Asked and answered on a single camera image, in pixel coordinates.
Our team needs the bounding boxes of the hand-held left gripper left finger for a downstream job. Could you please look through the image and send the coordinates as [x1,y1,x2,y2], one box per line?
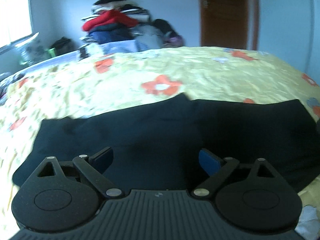
[36,147,125,200]

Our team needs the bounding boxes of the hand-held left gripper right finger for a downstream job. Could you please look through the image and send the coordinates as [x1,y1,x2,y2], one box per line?
[190,148,275,201]

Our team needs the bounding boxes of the black pants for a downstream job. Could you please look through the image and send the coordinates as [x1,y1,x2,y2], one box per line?
[12,93,318,202]

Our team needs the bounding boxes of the yellow carrot print bed sheet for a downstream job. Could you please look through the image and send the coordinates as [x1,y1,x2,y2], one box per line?
[0,46,320,240]

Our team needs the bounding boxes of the light blue blanket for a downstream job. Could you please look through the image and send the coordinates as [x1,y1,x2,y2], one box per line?
[15,40,148,73]

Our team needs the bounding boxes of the green plastic chair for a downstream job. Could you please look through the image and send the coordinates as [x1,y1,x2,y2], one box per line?
[20,47,57,64]

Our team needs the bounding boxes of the dark duffel bag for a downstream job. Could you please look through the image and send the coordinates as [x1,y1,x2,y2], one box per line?
[50,37,75,55]

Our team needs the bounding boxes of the grey patterned quilt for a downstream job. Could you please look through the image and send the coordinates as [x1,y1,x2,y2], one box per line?
[0,72,23,105]

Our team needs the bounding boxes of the floral pillow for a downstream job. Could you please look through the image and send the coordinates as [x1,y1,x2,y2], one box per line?
[18,38,49,64]

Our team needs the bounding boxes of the pile of clothes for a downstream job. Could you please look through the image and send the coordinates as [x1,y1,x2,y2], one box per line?
[79,0,167,48]

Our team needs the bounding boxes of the black backpack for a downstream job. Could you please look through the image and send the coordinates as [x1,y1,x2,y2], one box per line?
[152,19,184,47]

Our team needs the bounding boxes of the brown wooden door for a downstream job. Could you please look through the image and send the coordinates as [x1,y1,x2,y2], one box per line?
[197,0,260,51]

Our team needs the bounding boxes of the white wardrobe with flower stickers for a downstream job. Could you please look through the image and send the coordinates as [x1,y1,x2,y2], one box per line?
[255,0,320,79]

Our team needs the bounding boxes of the window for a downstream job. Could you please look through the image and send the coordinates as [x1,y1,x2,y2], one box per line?
[0,0,34,53]

